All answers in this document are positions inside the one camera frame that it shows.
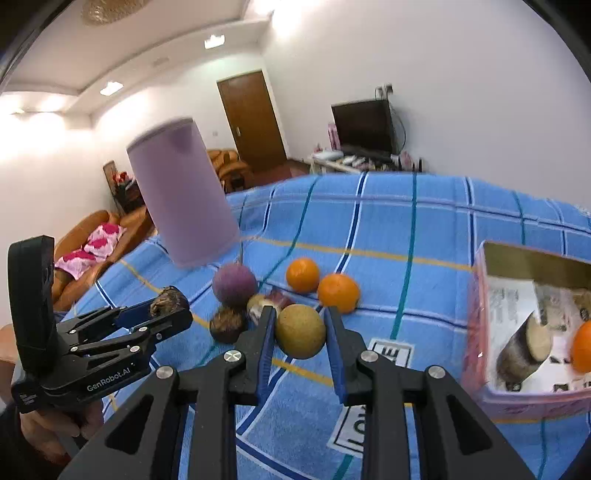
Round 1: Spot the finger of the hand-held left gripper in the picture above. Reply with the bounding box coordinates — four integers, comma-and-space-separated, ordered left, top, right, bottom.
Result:
56, 298, 160, 344
69, 309, 194, 361

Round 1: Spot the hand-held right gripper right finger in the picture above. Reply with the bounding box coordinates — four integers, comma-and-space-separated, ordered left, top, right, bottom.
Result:
323, 305, 539, 480

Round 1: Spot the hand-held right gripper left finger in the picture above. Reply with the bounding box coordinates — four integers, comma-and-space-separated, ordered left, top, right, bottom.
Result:
58, 305, 278, 480

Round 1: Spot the dark brown round fruit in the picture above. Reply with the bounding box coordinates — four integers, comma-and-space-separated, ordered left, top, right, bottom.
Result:
150, 286, 190, 317
209, 307, 247, 344

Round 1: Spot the yellow-green round fruit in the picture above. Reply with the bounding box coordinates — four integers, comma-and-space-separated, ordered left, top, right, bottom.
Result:
276, 304, 328, 360

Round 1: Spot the orange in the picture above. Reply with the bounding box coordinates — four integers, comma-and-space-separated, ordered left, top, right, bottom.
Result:
569, 320, 591, 374
317, 273, 361, 315
285, 257, 321, 294

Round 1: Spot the pink cardboard box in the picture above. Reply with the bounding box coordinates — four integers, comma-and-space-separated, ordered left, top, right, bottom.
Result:
463, 240, 591, 418

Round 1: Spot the person's left hand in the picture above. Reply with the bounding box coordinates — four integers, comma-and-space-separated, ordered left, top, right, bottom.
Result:
0, 323, 105, 464

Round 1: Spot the purple and white fruit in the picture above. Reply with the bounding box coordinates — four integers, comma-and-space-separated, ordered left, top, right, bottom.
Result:
246, 287, 296, 326

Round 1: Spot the purple round fruit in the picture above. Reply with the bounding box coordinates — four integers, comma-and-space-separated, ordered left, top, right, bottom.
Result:
212, 263, 258, 308

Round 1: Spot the pink floral cloth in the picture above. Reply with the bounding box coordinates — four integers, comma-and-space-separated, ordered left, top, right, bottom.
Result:
54, 223, 127, 280

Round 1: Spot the orange sofa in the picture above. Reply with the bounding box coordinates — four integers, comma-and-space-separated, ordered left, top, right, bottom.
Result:
51, 210, 155, 311

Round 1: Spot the dark wooden cabinet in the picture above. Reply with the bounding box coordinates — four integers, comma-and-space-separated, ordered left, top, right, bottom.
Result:
102, 161, 151, 217

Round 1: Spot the purple tumbler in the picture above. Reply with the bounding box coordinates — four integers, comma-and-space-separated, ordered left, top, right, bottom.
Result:
127, 117, 241, 269

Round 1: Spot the blue plaid blanket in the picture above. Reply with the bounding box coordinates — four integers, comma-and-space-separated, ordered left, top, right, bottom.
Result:
60, 173, 591, 480

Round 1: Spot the orange wooden armchair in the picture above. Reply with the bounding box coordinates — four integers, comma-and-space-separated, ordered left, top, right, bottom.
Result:
207, 148, 254, 192

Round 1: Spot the printed paper lining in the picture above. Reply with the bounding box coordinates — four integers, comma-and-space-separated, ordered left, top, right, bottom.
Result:
487, 276, 591, 393

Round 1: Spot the brown-skinned cut root piece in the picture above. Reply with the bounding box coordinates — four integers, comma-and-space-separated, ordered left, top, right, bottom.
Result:
496, 314, 555, 393

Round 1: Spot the white television stand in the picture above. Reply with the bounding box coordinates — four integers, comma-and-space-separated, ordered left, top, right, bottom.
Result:
309, 148, 423, 175

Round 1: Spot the brown wooden door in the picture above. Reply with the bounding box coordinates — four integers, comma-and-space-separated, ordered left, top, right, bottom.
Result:
217, 69, 289, 174

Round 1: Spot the black television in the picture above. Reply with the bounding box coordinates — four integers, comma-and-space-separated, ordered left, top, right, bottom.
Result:
331, 98, 400, 155

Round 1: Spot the round golden ceiling lamp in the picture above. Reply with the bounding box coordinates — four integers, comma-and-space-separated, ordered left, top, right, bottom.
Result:
81, 0, 134, 25

